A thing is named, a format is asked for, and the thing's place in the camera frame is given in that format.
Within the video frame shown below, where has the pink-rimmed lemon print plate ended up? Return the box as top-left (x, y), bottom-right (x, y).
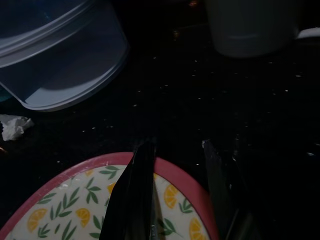
top-left (0, 151), bottom-right (220, 240)

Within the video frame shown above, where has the clear plastic food container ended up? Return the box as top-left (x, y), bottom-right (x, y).
top-left (0, 0), bottom-right (131, 113)

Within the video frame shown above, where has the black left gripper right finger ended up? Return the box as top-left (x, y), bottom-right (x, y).
top-left (201, 136), bottom-right (262, 240)

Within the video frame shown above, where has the crumpled white tissue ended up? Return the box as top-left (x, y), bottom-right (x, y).
top-left (0, 114), bottom-right (35, 142)

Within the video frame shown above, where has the white mug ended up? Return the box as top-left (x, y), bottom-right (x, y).
top-left (203, 0), bottom-right (320, 59)

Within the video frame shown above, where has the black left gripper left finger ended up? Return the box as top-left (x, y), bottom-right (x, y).
top-left (99, 140), bottom-right (158, 240)

